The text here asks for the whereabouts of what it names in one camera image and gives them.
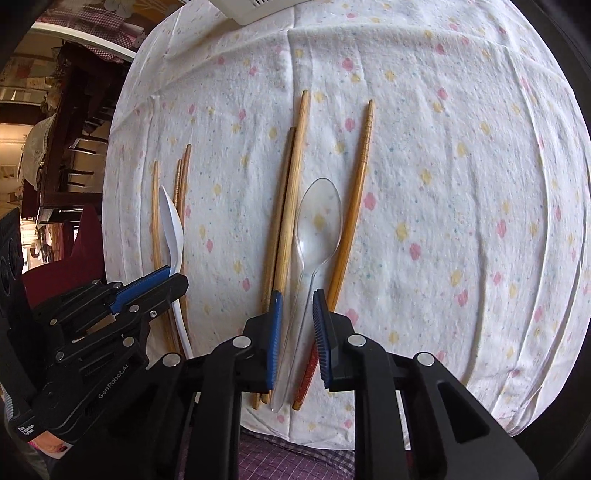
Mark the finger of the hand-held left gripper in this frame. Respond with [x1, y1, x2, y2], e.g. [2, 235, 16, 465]
[30, 266, 173, 334]
[54, 274, 189, 366]

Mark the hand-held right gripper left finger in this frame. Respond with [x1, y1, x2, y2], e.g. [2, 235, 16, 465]
[106, 290, 284, 480]

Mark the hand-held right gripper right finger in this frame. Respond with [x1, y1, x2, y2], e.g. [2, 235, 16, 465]
[312, 289, 539, 480]

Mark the white plastic spoon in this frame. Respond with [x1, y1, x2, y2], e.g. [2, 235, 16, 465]
[158, 185, 194, 360]

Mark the clear plastic spoon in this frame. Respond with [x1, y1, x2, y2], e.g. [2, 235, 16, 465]
[270, 176, 344, 413]

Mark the ringed wooden chopstick red end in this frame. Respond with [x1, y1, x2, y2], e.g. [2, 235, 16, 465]
[292, 99, 376, 412]

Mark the long plain wooden chopstick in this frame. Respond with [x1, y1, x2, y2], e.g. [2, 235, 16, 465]
[261, 90, 311, 408]

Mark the white plastic utensil holder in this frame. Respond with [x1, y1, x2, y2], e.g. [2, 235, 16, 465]
[210, 0, 308, 27]

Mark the person's left hand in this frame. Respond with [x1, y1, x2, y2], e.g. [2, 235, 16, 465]
[28, 431, 74, 459]

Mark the dark red chair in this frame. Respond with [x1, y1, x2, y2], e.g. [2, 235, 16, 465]
[22, 204, 103, 309]

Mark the purple checked cloth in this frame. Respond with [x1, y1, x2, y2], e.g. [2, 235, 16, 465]
[178, 425, 416, 480]

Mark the dark wooden dining chair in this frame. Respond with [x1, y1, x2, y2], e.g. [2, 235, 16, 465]
[59, 131, 110, 195]

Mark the white floral tablecloth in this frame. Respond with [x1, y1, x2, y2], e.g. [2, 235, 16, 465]
[102, 0, 591, 450]

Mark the white lace cloth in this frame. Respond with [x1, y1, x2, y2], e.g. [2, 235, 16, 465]
[21, 114, 57, 185]

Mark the dark wooden dining table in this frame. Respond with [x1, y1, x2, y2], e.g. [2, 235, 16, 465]
[37, 41, 112, 224]

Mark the red checked apron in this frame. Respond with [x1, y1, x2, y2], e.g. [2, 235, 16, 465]
[37, 4, 141, 62]

